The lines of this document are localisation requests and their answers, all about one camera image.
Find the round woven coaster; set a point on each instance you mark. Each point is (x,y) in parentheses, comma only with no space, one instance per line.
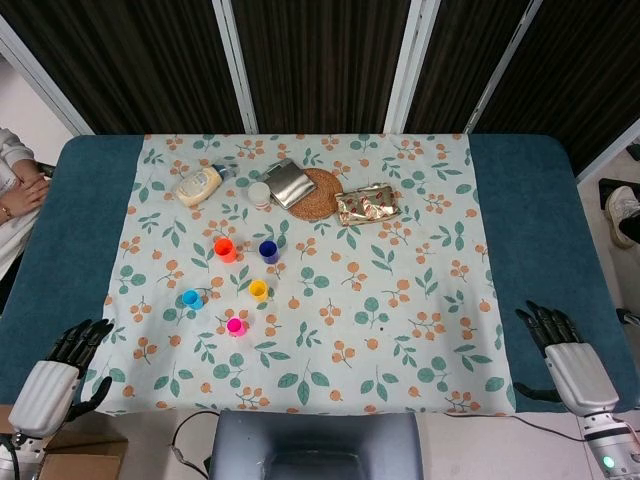
(320,205)

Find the light blue plastic cup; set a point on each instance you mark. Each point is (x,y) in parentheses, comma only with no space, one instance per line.
(192,300)

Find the floral white tablecloth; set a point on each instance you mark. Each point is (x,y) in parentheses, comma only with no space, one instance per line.
(350,320)

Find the dark folding screen white frame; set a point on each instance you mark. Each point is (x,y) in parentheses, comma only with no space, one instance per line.
(325,65)

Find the mayonnaise squeeze bottle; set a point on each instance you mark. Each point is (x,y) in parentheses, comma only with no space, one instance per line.
(200,186)

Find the gold foil snack packet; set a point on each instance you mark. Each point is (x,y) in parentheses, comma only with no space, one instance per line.
(367,205)

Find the teal table cover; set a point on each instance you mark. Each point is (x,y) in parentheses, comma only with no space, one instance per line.
(530,225)

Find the pink plastic cup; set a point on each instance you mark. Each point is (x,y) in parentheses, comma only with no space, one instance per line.
(235,327)

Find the yellow plastic cup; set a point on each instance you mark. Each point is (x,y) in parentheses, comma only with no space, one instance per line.
(258,291)

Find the orange plastic cup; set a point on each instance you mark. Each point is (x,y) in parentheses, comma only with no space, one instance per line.
(225,251)

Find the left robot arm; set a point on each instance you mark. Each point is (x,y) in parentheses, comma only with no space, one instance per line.
(6,457)

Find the cardboard box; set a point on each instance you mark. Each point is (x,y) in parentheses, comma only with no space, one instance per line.
(85,460)

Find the person in white sweater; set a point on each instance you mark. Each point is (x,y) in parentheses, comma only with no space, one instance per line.
(12,235)

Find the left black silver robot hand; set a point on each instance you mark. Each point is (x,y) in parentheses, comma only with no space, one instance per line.
(45,395)

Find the white sneaker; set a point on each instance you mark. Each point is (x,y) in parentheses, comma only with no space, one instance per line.
(620,205)

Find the dark blue plastic cup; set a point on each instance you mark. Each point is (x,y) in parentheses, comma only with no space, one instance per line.
(269,252)

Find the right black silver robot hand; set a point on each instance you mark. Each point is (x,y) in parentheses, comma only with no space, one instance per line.
(582,377)

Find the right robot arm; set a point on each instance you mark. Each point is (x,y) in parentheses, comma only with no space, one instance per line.
(607,445)

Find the small white jar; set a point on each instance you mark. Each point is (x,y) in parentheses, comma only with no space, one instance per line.
(259,196)

